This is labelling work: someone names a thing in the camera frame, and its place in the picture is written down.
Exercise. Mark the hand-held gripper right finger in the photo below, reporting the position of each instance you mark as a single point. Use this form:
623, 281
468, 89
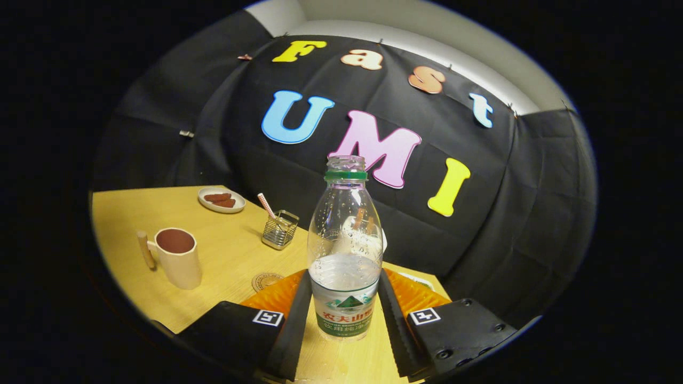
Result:
397, 341

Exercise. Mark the black backdrop cloth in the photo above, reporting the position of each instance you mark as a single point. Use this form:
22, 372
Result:
507, 224

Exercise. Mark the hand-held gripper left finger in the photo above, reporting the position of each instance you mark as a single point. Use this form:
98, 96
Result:
291, 341

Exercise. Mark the white toaster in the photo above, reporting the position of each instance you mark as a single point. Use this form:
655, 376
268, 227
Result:
384, 241

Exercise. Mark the white round plate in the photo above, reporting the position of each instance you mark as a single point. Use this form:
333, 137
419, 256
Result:
239, 201

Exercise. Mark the wooden table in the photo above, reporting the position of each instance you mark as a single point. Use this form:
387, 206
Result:
122, 224

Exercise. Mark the clear plastic juice bottle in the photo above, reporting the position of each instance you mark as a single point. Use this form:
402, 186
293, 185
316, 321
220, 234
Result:
344, 298

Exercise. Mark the brown sausage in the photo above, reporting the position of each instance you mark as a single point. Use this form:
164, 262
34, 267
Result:
225, 203
217, 197

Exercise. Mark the round wooden coaster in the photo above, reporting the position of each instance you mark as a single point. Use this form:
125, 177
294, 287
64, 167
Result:
264, 281

